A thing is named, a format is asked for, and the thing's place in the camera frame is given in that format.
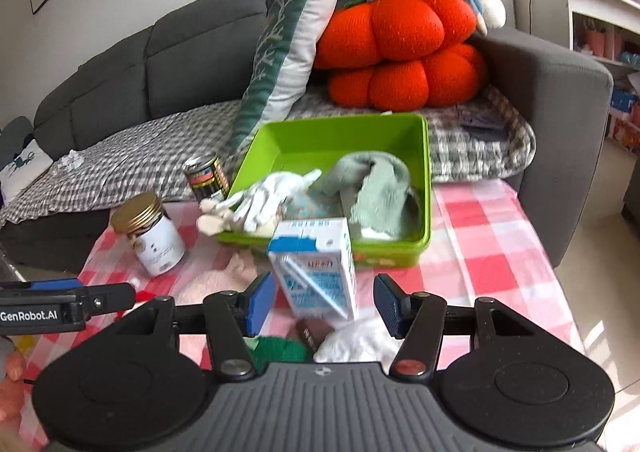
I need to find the green grey fluffy towel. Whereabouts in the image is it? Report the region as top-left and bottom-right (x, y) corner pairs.
(311, 151), (422, 241)

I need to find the grey checkered sofa blanket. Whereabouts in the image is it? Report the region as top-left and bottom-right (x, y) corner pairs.
(1, 86), (536, 224)

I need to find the green felt plush piece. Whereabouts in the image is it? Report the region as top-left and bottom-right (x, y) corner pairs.
(244, 336), (314, 373)

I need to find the person's left hand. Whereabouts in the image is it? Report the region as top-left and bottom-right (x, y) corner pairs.
(0, 336), (26, 430)

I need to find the gold lid white jar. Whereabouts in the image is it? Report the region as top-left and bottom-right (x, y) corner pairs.
(111, 192), (186, 276)

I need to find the lime green plastic bin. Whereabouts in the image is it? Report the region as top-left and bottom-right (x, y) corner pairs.
(231, 114), (431, 268)

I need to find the red white checkered tablecloth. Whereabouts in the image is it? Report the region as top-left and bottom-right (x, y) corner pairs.
(19, 178), (586, 448)

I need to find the crumpled white tissue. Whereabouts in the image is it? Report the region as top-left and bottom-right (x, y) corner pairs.
(56, 150), (85, 172)

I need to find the black hand fan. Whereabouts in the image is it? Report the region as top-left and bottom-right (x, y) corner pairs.
(456, 106), (508, 142)

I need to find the orange pumpkin cushion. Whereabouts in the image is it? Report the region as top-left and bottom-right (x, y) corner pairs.
(314, 0), (488, 112)

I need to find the blue white milk carton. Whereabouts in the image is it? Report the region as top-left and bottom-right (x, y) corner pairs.
(267, 218), (357, 321)

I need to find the red white santa plush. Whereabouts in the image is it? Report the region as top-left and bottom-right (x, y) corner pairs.
(130, 282), (156, 305)

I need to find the green white leaf pillow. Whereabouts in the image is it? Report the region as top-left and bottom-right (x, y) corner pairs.
(228, 0), (337, 166)

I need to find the light blue patterned cloth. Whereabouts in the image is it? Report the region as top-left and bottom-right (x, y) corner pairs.
(282, 189), (345, 220)

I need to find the pink plush toy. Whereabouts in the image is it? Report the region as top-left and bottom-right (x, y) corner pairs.
(176, 250), (257, 306)

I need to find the grey fabric sofa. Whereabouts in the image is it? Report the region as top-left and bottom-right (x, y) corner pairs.
(0, 0), (614, 278)

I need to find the brown wrapped snack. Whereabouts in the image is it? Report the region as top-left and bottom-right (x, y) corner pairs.
(294, 319), (334, 354)

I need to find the white bookshelf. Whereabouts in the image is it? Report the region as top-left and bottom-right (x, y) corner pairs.
(522, 0), (640, 153)

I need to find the beige plush bunny toy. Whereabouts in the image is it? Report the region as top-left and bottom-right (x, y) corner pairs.
(196, 198), (281, 238)

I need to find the white deer print pillow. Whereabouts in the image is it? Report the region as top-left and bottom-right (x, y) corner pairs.
(1, 139), (53, 205)

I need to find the white glove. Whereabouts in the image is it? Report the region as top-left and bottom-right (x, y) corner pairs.
(217, 169), (322, 228)

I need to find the black drink can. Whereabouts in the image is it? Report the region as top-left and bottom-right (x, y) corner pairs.
(182, 154), (230, 202)

